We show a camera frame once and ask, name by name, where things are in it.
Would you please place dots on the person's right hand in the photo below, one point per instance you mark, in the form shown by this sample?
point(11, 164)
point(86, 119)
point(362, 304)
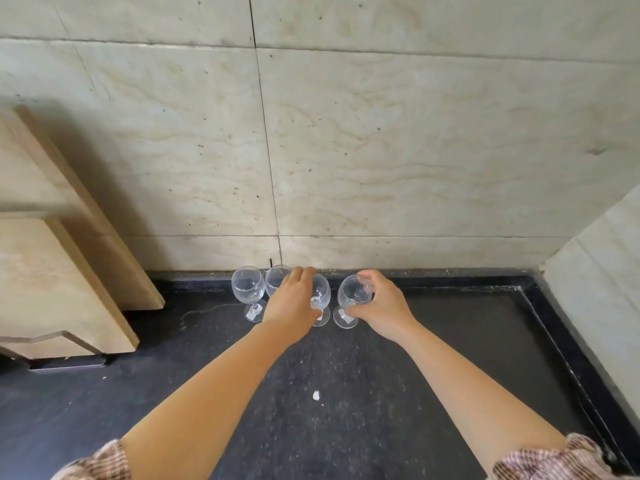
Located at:
point(385, 309)

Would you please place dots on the person's right thumb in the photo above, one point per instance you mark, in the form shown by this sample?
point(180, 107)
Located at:
point(358, 310)

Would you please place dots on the person's left hand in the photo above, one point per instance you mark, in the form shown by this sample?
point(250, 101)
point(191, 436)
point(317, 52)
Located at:
point(289, 309)

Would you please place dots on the person's right forearm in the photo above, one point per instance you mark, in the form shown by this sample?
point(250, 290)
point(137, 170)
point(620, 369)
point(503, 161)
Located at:
point(475, 394)

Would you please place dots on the checked left shirt sleeve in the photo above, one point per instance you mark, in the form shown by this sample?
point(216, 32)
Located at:
point(97, 464)

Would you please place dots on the checked shirt sleeve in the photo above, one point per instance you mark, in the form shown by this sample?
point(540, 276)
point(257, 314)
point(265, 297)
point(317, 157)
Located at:
point(550, 462)
point(97, 464)

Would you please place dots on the clear wine glass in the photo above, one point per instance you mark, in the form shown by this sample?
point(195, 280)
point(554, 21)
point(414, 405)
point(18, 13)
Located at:
point(248, 287)
point(351, 293)
point(275, 279)
point(321, 294)

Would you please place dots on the person's left fingers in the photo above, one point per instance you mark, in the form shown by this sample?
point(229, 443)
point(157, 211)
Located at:
point(302, 274)

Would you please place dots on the person's left forearm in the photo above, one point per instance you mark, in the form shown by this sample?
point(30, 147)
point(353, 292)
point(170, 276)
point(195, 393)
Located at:
point(210, 409)

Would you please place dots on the checked right shirt sleeve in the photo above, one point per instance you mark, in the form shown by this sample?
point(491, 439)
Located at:
point(550, 462)

